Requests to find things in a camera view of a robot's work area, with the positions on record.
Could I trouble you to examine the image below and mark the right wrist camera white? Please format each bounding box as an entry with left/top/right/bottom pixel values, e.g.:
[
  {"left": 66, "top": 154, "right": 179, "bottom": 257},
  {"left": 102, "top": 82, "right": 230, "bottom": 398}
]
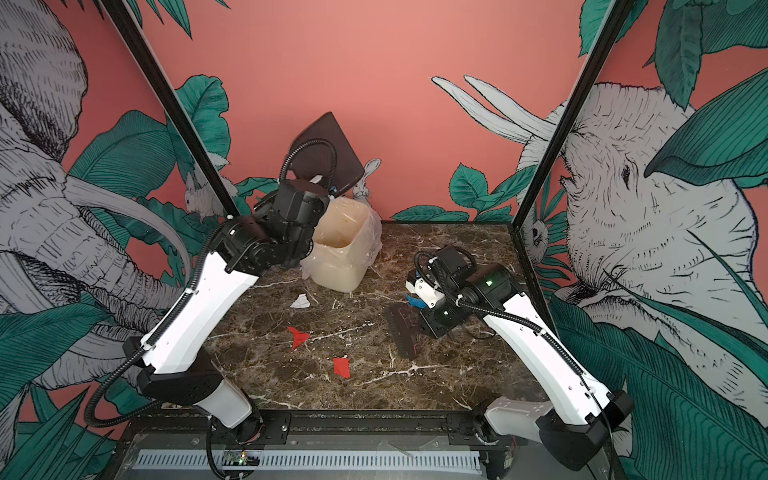
[{"left": 405, "top": 278, "right": 445, "bottom": 309}]

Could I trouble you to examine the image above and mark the white paper scrap left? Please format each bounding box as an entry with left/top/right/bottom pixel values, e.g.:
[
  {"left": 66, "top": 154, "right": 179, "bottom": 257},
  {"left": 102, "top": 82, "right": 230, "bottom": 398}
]
[{"left": 290, "top": 294, "right": 312, "bottom": 309}]

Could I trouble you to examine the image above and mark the white perforated vent strip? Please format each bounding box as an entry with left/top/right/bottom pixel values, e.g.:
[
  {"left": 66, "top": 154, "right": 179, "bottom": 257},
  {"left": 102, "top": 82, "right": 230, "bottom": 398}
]
[{"left": 132, "top": 449, "right": 484, "bottom": 474}]

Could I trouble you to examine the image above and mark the red paper scrap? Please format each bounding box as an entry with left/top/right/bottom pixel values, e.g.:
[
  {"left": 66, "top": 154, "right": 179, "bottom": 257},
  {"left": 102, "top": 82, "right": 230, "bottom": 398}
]
[
  {"left": 333, "top": 358, "right": 351, "bottom": 379},
  {"left": 288, "top": 327, "right": 310, "bottom": 350}
]

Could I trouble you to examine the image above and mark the red paper scrap left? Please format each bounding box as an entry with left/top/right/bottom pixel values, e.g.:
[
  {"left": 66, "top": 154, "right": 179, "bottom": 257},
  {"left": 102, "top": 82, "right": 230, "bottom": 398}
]
[{"left": 288, "top": 327, "right": 310, "bottom": 350}]

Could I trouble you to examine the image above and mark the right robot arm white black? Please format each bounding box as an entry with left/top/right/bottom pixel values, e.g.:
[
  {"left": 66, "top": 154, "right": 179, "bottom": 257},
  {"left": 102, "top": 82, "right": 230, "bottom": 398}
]
[{"left": 391, "top": 246, "right": 634, "bottom": 471}]

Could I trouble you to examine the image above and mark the dark brown dustpan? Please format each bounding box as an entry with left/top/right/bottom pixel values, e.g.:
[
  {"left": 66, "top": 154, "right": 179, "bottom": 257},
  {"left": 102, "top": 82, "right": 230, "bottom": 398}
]
[{"left": 288, "top": 112, "right": 364, "bottom": 197}]

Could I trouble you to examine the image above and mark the black left frame post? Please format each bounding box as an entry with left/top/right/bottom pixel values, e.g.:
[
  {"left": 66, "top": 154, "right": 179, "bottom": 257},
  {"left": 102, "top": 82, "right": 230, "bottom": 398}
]
[{"left": 100, "top": 0, "right": 240, "bottom": 217}]

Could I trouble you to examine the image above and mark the dark brown hand brush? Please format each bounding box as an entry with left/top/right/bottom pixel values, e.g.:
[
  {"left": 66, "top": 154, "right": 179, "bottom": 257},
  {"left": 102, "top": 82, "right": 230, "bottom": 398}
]
[{"left": 387, "top": 303, "right": 421, "bottom": 360}]

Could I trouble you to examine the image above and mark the black front mounting rail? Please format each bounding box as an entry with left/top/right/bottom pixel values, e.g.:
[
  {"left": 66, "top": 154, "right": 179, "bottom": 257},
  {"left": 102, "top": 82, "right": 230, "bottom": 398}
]
[{"left": 101, "top": 409, "right": 628, "bottom": 480}]

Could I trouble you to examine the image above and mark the black right frame post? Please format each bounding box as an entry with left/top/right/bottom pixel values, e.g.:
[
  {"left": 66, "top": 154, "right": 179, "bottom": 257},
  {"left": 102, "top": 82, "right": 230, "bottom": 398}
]
[{"left": 510, "top": 0, "right": 635, "bottom": 233}]

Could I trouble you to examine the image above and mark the clear plastic bin liner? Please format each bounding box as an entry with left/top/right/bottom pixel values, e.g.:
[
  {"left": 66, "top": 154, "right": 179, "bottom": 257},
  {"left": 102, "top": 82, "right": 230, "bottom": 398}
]
[{"left": 299, "top": 200, "right": 384, "bottom": 283}]

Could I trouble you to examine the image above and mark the red paper scrap front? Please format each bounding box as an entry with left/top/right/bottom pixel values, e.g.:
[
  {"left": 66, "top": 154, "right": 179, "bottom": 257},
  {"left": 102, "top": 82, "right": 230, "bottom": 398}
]
[{"left": 333, "top": 358, "right": 351, "bottom": 379}]

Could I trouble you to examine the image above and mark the black frame post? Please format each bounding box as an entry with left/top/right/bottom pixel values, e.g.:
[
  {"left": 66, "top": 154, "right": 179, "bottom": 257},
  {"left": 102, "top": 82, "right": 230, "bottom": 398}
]
[
  {"left": 100, "top": 0, "right": 240, "bottom": 217},
  {"left": 510, "top": 0, "right": 635, "bottom": 233}
]

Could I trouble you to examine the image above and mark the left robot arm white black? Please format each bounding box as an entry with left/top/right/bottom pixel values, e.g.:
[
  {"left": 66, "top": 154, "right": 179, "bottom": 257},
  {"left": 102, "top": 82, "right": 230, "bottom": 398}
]
[{"left": 84, "top": 138, "right": 338, "bottom": 443}]

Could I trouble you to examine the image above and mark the small green circuit board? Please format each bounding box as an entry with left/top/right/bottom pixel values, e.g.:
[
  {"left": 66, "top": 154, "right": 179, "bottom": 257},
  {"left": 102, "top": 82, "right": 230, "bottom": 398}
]
[{"left": 222, "top": 450, "right": 261, "bottom": 469}]

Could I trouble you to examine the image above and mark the cream plastic trash bin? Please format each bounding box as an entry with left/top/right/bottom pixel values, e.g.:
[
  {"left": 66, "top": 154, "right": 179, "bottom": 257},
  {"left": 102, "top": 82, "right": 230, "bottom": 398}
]
[{"left": 299, "top": 196, "right": 380, "bottom": 294}]

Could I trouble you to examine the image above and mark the blue paper scrap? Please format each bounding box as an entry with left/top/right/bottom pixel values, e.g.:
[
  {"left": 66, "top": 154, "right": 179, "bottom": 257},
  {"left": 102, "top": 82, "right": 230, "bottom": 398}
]
[{"left": 407, "top": 295, "right": 428, "bottom": 309}]

